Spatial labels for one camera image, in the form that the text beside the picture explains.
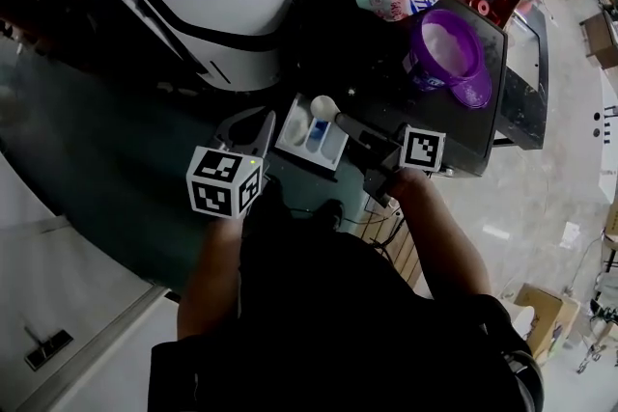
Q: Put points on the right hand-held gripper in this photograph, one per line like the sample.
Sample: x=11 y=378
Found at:
x=422 y=149

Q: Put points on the wooden slat platform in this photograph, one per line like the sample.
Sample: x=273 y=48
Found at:
x=405 y=255

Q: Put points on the purple powder container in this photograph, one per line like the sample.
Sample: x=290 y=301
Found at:
x=425 y=72

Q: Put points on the white and black appliance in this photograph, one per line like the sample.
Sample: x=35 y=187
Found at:
x=227 y=5

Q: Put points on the white powder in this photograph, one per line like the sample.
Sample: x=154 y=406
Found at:
x=449 y=46

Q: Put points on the black washing machine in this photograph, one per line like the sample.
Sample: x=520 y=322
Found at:
x=376 y=63

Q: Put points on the white bathtub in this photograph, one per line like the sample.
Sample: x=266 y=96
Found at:
x=609 y=169

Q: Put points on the person's black shoe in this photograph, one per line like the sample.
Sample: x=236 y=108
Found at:
x=330 y=212

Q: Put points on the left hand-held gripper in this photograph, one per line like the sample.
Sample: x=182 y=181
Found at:
x=222 y=183

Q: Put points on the white plastic spoon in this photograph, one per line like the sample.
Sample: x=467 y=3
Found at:
x=323 y=107

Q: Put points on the red plastic spool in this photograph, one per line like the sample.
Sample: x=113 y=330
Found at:
x=483 y=9

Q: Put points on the white detergent drawer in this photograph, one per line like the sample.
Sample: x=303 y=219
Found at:
x=314 y=145

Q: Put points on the purple tub lid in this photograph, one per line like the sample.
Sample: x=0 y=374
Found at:
x=473 y=91

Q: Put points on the person's left forearm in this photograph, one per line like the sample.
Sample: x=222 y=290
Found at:
x=207 y=280

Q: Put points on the person's right forearm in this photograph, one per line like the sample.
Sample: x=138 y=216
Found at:
x=444 y=236

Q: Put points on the black marble sink counter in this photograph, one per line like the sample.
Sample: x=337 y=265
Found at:
x=521 y=101

